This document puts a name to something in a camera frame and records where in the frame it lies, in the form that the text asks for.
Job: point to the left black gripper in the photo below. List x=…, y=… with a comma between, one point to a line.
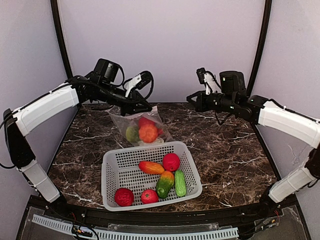
x=135, y=107

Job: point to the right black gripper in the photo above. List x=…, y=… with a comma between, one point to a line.
x=202, y=101

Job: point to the red wrinkled fruit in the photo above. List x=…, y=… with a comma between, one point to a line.
x=124, y=197
x=145, y=121
x=171, y=162

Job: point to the clear zip top bag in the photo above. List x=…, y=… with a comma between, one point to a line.
x=122, y=122

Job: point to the orange pumpkin toy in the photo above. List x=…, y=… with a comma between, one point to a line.
x=148, y=133

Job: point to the red chili pepper toy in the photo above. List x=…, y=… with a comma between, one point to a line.
x=160, y=131

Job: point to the yellow lemon toy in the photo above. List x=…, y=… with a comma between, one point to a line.
x=132, y=134

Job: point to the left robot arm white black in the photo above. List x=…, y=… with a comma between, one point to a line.
x=98, y=85

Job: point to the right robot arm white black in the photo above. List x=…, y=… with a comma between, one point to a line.
x=229, y=95

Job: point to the orange yellow mango toy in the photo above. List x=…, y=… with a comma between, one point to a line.
x=151, y=168

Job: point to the white perforated plastic basket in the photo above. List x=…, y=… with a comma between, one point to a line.
x=120, y=169

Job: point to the green orange mango toy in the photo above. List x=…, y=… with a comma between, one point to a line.
x=164, y=184

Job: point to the green bitter gourd toy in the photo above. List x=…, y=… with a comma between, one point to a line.
x=180, y=183

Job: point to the red tomato fruit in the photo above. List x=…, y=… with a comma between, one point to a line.
x=149, y=196

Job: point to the red wrinkled fruit front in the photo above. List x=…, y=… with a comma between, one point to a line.
x=124, y=197

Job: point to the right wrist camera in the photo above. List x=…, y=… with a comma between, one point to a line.
x=207, y=79

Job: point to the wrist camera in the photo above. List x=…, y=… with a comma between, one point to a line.
x=137, y=82
x=207, y=79

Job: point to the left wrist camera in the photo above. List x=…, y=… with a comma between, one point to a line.
x=137, y=82

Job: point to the right black frame post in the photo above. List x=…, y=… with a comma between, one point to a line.
x=260, y=45

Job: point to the black frame post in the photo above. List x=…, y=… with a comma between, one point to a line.
x=260, y=45
x=60, y=38

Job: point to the black front rail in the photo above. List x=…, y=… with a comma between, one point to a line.
x=290, y=222

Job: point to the left black frame post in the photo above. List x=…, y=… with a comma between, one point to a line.
x=60, y=38

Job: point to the white slotted cable duct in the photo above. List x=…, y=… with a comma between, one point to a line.
x=126, y=232

